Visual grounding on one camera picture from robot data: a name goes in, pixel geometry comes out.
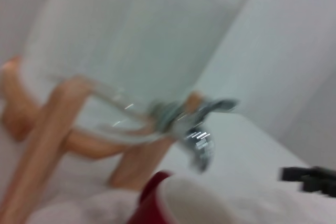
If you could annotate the chrome faucet tap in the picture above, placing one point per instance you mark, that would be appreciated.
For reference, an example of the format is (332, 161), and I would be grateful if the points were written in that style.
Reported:
(199, 142)

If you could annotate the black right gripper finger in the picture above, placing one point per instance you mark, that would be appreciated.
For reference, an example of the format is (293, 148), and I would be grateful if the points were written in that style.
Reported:
(317, 182)

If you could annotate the red cup with white inside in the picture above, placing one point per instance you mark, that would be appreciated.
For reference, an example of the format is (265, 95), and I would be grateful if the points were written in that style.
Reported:
(149, 195)

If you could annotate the wooden dispenser stand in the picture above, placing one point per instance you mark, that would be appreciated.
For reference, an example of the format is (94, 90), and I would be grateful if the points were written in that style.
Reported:
(47, 129)

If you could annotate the clear glass water dispenser jar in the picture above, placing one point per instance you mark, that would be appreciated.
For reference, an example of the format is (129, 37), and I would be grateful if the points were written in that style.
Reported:
(131, 51)

